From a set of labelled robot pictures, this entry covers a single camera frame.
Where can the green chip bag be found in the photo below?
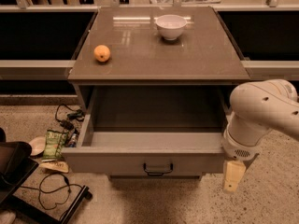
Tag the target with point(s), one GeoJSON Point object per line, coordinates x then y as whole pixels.
{"type": "Point", "coordinates": [55, 142]}

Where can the white ceramic bowl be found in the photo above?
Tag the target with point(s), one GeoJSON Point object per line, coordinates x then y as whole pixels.
{"type": "Point", "coordinates": [170, 27]}

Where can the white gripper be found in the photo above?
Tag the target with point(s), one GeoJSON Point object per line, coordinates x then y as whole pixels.
{"type": "Point", "coordinates": [237, 149]}

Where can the white paper plate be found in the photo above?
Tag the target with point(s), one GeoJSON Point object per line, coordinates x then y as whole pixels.
{"type": "Point", "coordinates": [38, 145]}

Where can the yellow flat package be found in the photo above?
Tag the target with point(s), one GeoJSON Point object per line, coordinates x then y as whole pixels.
{"type": "Point", "coordinates": [59, 166]}

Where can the orange fruit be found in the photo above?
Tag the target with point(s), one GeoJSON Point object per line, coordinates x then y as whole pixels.
{"type": "Point", "coordinates": [101, 53]}

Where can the grey drawer cabinet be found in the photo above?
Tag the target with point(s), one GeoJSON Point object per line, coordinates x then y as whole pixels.
{"type": "Point", "coordinates": [202, 56]}

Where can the black chair base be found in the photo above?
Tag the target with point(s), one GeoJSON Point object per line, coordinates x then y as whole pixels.
{"type": "Point", "coordinates": [15, 167]}

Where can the grey top drawer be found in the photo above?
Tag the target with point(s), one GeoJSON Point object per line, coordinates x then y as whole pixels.
{"type": "Point", "coordinates": [164, 131]}

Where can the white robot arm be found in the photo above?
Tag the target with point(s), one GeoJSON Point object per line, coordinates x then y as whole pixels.
{"type": "Point", "coordinates": [257, 108]}

